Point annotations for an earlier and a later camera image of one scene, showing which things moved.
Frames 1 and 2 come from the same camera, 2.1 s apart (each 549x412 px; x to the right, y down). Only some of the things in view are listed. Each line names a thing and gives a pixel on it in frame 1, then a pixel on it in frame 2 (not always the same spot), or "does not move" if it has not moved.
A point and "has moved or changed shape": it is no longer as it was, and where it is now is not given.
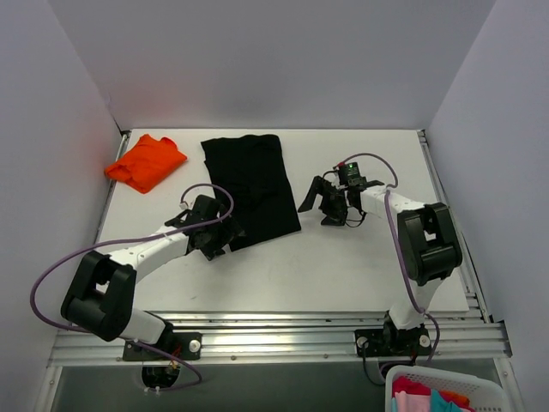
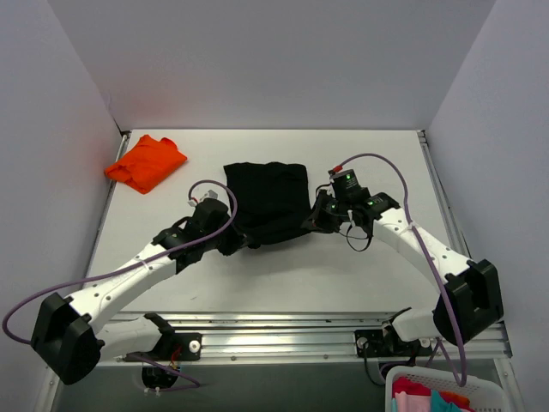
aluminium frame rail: [290, 339] does not move
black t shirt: [250, 169] has moved or changed shape
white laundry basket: [483, 396] does not move
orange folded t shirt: [147, 163] does not move
